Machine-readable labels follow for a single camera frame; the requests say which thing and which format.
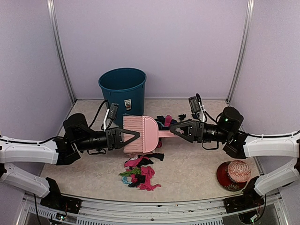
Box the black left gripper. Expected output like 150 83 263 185
75 127 140 151

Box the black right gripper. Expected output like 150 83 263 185
169 120 231 144

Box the pink hand brush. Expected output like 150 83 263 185
123 116 176 154

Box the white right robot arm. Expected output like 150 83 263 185
170 106 300 208

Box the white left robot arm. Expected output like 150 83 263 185
0 113 140 209

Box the small black paper scrap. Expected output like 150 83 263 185
178 114 186 121

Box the magenta paper scrap strip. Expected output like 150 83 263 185
164 115 172 127

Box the mixed dark scrap pile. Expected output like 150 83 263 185
155 115 177 130

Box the front mixed scrap pile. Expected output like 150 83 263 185
119 153 165 191

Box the teal plastic waste bin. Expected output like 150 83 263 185
98 67 147 115

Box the red white patterned bowl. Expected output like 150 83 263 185
227 160 251 183

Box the dark red bowl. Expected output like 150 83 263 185
216 161 247 192

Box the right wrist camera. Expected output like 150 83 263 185
188 93 207 122

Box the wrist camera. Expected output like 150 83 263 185
101 103 119 131
188 93 207 122

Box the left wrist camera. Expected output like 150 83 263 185
101 103 119 131

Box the aluminium front rail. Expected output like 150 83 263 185
13 191 290 225

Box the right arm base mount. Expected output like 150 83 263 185
223 176 266 213

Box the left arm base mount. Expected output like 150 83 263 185
40 177 82 214

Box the right aluminium corner post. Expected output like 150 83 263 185
226 0 255 105

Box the aluminium corner post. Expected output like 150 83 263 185
47 0 77 105
226 0 255 105

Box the left aluminium corner post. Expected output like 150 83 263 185
47 0 77 105

